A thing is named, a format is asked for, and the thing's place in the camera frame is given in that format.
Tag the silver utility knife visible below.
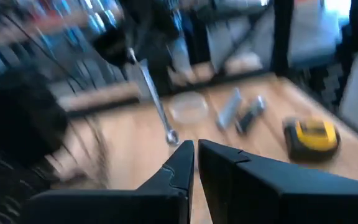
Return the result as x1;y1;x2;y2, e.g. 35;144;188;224
215;88;243;131

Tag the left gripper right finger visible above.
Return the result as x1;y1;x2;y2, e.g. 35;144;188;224
197;138;358;224

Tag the black utility knife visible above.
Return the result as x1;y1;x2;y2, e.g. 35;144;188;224
234;95;267;135

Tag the white tape roll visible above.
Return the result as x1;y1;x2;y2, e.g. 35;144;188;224
167;91;210;125

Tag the black plastic bin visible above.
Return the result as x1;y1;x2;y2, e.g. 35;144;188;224
0;67;70;162

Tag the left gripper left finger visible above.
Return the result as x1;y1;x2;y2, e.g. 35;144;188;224
22;139;195;224

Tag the black rounded object at right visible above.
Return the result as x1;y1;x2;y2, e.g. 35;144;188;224
282;116;342;165

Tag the silver combination wrench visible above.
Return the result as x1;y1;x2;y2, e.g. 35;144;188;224
127;47;181;147

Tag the light wooden desk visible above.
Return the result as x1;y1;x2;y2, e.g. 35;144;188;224
56;81;143;112

